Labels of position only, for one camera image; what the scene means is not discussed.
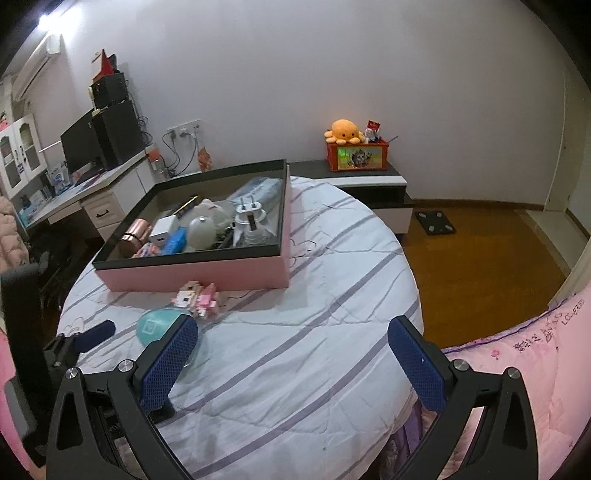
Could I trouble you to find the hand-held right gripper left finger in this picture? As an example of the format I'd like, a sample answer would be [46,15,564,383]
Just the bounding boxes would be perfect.
[46,314,200,480]

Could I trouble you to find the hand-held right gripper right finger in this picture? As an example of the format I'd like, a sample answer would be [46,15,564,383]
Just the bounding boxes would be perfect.
[388,316,539,480]

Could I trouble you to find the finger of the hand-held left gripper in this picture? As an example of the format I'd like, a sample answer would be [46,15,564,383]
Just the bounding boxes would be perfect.
[148,401,177,424]
[74,319,116,355]

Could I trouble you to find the teal round object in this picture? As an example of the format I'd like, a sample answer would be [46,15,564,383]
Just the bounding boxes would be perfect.
[136,308,200,370]

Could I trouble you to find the pink block toy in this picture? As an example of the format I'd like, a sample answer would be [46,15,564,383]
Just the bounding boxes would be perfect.
[171,281,219,320]

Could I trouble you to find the shallow box with dark rim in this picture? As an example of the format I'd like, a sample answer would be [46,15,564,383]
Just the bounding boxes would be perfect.
[92,159,291,292]

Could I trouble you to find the copper tumbler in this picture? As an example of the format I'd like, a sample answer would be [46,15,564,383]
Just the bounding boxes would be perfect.
[119,218,154,257]

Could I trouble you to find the blue rectangular packet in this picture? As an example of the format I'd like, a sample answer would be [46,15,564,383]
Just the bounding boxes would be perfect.
[161,228,188,254]

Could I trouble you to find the white charger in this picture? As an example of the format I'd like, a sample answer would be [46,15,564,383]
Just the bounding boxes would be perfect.
[148,217,180,244]

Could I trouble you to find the white egg-shaped lamp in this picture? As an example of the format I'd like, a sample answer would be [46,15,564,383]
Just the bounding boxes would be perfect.
[187,215,217,251]

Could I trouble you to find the white plug adapter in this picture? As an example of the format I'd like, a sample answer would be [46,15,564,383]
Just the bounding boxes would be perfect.
[233,196,267,245]

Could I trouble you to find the clear plastic case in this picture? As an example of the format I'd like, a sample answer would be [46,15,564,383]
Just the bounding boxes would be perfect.
[226,178,282,208]

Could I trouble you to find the black office chair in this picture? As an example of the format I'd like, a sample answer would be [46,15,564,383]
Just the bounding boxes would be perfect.
[28,231,70,305]

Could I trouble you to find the pink down jacket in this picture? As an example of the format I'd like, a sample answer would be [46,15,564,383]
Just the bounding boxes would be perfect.
[0,196,31,273]

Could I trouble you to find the pink printed quilt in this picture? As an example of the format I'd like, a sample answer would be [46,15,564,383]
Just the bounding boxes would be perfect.
[392,281,591,480]

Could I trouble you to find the white desk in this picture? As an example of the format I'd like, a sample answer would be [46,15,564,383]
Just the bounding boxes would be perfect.
[21,148,160,241]

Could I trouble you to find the black bathroom scale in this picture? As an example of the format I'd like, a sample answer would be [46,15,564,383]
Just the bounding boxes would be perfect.
[414,211,457,235]

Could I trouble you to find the white glass-door cabinet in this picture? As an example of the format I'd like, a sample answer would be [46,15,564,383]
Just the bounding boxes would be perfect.
[0,113,47,199]

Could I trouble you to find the black monitor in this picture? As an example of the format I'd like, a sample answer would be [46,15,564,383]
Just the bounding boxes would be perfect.
[60,108,105,178]

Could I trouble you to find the low black-top bench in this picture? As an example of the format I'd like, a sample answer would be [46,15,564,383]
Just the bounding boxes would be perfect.
[287,159,414,238]

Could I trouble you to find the large black speaker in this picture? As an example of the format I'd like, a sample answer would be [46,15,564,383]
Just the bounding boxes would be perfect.
[91,99,146,171]

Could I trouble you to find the red printed crate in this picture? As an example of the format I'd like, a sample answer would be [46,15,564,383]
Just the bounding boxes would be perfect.
[325,141,389,172]

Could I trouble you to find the small black speaker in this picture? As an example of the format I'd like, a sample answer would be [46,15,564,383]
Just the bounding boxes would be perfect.
[90,71,130,109]

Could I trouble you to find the orange octopus plush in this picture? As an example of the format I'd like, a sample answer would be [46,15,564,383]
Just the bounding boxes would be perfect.
[324,119,368,145]

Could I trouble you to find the white air conditioner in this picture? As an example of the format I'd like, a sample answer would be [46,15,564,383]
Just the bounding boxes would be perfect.
[10,34,63,100]

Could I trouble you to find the red paper item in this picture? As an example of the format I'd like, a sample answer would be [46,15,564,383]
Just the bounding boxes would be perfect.
[92,48,120,83]

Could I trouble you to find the white door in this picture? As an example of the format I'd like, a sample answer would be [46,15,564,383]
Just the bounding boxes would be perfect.
[544,69,583,214]

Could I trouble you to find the black power cables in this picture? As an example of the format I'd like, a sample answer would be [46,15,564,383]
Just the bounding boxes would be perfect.
[161,129,199,178]

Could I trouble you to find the white wall socket strip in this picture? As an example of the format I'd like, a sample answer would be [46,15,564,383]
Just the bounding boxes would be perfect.
[167,120,204,139]

